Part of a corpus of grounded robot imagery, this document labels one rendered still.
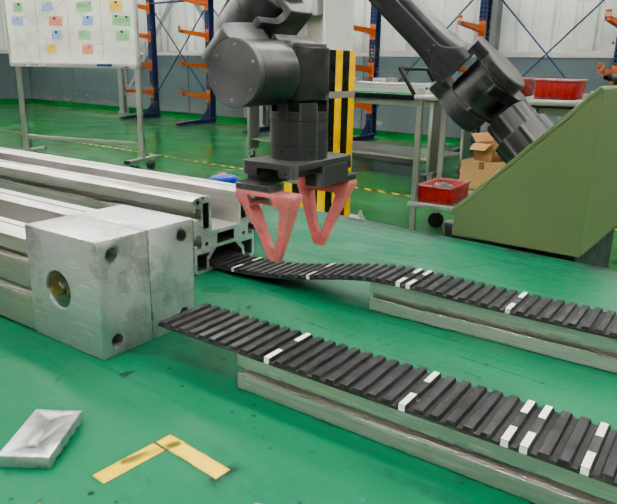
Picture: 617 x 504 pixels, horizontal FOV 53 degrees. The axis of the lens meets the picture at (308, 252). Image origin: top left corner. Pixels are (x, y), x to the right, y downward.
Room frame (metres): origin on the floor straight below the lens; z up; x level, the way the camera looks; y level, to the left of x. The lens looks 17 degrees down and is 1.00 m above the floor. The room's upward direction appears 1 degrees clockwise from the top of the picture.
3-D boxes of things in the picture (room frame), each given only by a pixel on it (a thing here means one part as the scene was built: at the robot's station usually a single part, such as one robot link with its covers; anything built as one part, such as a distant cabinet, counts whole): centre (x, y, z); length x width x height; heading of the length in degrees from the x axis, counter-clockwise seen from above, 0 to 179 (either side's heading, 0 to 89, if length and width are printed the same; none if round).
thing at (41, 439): (0.33, 0.16, 0.78); 0.05 x 0.03 x 0.01; 179
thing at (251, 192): (0.60, 0.03, 0.86); 0.07 x 0.07 x 0.09; 55
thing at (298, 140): (0.62, 0.01, 0.93); 0.10 x 0.07 x 0.07; 145
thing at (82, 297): (0.51, 0.16, 0.83); 0.12 x 0.09 x 0.10; 145
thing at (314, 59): (0.62, 0.01, 0.99); 0.07 x 0.06 x 0.07; 146
